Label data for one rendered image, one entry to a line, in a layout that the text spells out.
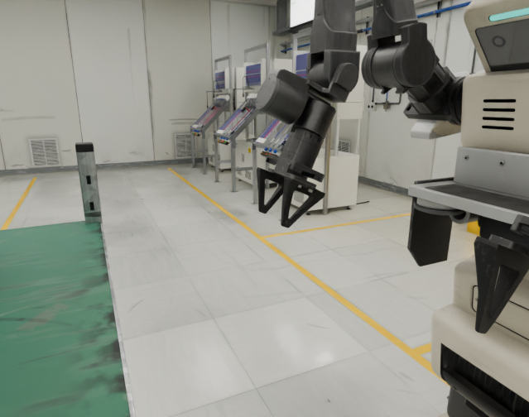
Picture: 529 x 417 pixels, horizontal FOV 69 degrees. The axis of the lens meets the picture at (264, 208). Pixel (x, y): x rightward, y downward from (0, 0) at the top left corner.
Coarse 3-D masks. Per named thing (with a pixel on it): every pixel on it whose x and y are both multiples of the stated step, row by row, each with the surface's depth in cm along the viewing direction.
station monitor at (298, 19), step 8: (296, 0) 394; (304, 0) 382; (312, 0) 369; (296, 8) 396; (304, 8) 383; (312, 8) 370; (296, 16) 397; (304, 16) 385; (312, 16) 372; (296, 24) 399; (304, 24) 387; (312, 24) 392
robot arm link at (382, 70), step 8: (384, 48) 66; (392, 48) 64; (376, 56) 66; (384, 56) 65; (392, 56) 63; (376, 64) 66; (384, 64) 65; (392, 64) 63; (376, 72) 67; (384, 72) 65; (392, 72) 63; (376, 80) 68; (384, 80) 66; (392, 80) 65; (384, 88) 69; (400, 88) 66; (408, 88) 65
